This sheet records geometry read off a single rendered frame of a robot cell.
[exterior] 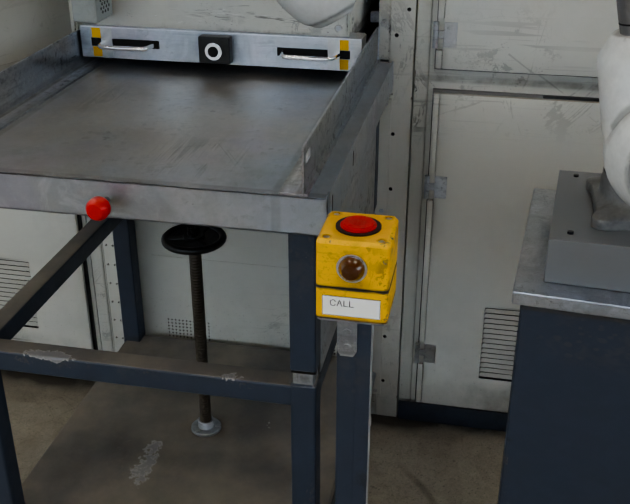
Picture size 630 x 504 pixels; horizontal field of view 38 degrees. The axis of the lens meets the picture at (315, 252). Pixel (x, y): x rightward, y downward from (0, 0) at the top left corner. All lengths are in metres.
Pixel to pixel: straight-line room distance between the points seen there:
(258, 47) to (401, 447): 0.95
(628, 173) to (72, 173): 0.74
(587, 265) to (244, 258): 1.02
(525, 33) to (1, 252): 1.28
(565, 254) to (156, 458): 0.95
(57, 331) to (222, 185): 1.15
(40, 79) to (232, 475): 0.80
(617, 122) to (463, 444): 1.25
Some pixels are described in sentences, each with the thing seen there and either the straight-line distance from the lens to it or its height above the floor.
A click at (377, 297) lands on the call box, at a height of 0.84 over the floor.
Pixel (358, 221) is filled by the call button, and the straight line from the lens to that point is 1.00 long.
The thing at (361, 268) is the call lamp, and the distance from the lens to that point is 0.97.
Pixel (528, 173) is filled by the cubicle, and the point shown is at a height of 0.64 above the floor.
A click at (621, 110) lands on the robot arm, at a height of 1.02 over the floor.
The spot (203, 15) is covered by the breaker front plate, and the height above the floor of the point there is 0.95.
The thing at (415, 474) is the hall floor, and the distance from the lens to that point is 2.06.
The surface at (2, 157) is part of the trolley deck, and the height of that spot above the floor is 0.85.
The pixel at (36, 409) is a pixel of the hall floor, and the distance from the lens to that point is 2.33.
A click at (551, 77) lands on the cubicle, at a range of 1.84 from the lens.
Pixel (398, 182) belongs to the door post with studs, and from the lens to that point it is 1.92.
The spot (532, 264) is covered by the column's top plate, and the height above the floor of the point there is 0.75.
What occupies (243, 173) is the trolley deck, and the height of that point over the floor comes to 0.85.
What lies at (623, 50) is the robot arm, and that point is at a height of 1.08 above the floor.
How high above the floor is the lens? 1.33
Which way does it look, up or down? 27 degrees down
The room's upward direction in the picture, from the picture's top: straight up
